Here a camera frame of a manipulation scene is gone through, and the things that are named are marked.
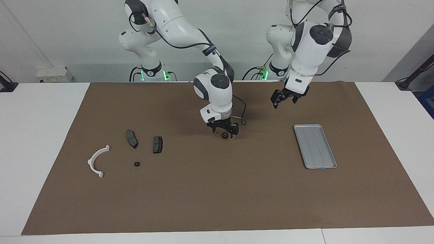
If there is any silver metal tray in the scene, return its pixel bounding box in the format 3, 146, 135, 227
294, 124, 337, 169

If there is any brown table mat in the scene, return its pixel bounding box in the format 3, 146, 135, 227
21, 81, 434, 235

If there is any elongated dark grey brake pad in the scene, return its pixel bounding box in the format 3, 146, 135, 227
126, 129, 139, 149

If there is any black angled stand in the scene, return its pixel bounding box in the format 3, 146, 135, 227
395, 54, 434, 90

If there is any blue crate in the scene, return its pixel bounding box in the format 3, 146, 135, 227
418, 85, 434, 120

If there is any white box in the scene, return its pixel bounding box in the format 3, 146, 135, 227
36, 67, 74, 83

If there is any black clamp stand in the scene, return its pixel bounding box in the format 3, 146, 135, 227
0, 71, 18, 93

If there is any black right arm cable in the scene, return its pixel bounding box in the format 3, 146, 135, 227
128, 7, 247, 126

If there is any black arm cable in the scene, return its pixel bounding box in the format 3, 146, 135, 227
288, 0, 353, 77
128, 7, 247, 126

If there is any black left base cable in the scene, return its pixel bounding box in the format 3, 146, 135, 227
242, 53, 274, 81

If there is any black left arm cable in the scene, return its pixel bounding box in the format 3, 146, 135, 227
288, 0, 353, 77

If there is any white semicircular bracket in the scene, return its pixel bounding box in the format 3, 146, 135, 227
87, 145, 111, 178

